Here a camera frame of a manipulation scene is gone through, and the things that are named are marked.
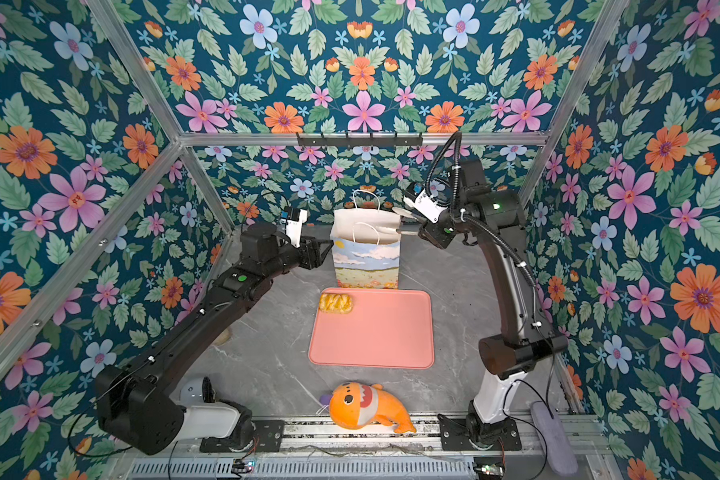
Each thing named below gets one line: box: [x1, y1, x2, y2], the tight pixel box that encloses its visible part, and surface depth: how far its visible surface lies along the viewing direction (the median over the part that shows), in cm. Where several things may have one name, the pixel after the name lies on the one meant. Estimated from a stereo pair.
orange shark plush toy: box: [320, 382, 417, 433], surface depth 73 cm
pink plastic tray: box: [308, 288, 435, 369], surface depth 95 cm
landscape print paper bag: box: [330, 208, 401, 289], surface depth 90 cm
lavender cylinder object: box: [530, 401, 578, 477], surface depth 71 cm
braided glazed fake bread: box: [319, 293, 353, 314], surface depth 95 cm
